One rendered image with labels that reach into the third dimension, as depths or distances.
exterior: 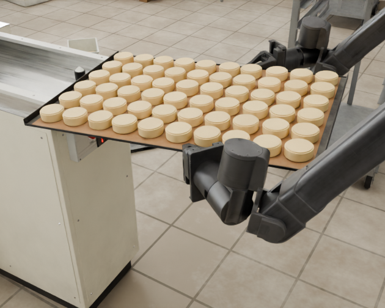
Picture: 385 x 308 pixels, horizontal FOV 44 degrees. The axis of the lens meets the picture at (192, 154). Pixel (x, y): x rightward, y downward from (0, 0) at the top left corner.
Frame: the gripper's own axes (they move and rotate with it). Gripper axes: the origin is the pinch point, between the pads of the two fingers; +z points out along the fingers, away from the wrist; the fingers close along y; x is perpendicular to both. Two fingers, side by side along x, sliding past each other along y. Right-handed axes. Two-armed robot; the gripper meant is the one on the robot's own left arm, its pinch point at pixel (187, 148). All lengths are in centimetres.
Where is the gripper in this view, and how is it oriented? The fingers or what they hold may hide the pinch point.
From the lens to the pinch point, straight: 87.6
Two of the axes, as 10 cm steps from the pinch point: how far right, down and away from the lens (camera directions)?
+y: 0.3, 8.4, 5.5
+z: -4.0, -4.9, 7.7
